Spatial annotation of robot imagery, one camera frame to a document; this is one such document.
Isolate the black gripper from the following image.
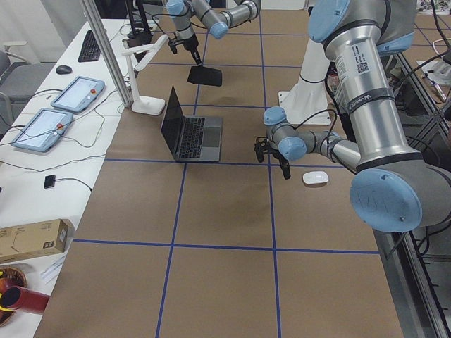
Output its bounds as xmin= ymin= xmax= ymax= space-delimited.
xmin=182 ymin=34 xmax=203 ymax=66
xmin=269 ymin=146 xmax=291 ymax=180

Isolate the black mouse pad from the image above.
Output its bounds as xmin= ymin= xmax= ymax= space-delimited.
xmin=187 ymin=65 xmax=223 ymax=87

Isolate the white computer mouse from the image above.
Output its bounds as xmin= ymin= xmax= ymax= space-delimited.
xmin=302 ymin=170 xmax=329 ymax=185

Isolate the grey laptop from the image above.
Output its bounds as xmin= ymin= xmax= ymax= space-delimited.
xmin=161 ymin=88 xmax=223 ymax=163

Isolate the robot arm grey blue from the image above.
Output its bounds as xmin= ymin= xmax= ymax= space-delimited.
xmin=256 ymin=1 xmax=450 ymax=232
xmin=166 ymin=0 xmax=261 ymax=65

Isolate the white desk lamp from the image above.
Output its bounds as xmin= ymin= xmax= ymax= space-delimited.
xmin=121 ymin=33 xmax=169 ymax=115

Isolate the black computer mouse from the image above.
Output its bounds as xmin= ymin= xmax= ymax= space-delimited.
xmin=56 ymin=65 xmax=73 ymax=75

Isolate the black keyboard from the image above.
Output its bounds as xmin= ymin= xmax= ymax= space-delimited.
xmin=78 ymin=30 xmax=101 ymax=63

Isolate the upper blue teach pendant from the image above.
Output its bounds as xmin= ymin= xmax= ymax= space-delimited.
xmin=51 ymin=76 xmax=105 ymax=113

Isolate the blue teach pendant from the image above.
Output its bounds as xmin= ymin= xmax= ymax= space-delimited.
xmin=51 ymin=76 xmax=105 ymax=113
xmin=11 ymin=108 xmax=73 ymax=153

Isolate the lower blue teach pendant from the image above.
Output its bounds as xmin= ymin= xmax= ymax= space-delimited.
xmin=11 ymin=108 xmax=73 ymax=153

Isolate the small black puck device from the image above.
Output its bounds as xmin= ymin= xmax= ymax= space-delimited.
xmin=44 ymin=175 xmax=56 ymax=189

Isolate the cardboard box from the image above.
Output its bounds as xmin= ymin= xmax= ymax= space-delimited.
xmin=1 ymin=219 xmax=74 ymax=263

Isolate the red cylinder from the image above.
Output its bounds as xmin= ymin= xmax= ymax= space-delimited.
xmin=1 ymin=286 xmax=50 ymax=314

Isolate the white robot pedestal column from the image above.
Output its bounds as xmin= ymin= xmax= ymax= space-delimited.
xmin=278 ymin=39 xmax=330 ymax=125

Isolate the aluminium frame post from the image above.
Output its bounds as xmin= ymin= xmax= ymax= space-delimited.
xmin=80 ymin=0 xmax=132 ymax=108

